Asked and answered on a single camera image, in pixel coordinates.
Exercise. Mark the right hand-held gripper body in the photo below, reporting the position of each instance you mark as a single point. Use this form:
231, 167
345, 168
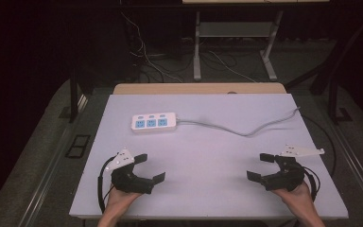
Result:
285, 178

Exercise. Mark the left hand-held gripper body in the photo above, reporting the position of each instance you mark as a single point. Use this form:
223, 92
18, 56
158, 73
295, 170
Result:
129, 182

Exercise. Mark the person's left hand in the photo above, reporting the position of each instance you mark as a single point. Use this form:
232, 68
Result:
121, 201

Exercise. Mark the person's right hand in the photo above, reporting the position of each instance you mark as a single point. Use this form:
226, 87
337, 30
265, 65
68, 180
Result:
296, 198

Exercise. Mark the white power strip blue sockets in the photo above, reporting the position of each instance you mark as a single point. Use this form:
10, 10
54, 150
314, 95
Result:
153, 123

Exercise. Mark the wooden table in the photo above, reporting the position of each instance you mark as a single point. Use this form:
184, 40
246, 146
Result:
198, 88

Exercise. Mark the black metal stand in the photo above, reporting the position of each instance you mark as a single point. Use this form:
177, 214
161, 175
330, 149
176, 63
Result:
335, 94
73, 94

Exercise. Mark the grey metal stand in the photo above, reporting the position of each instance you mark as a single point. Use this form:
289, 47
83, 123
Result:
197, 47

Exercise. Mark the black floor frame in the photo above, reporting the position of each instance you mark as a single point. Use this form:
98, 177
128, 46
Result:
77, 146

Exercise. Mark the aluminium rail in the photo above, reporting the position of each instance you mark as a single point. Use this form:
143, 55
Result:
357, 167
48, 170

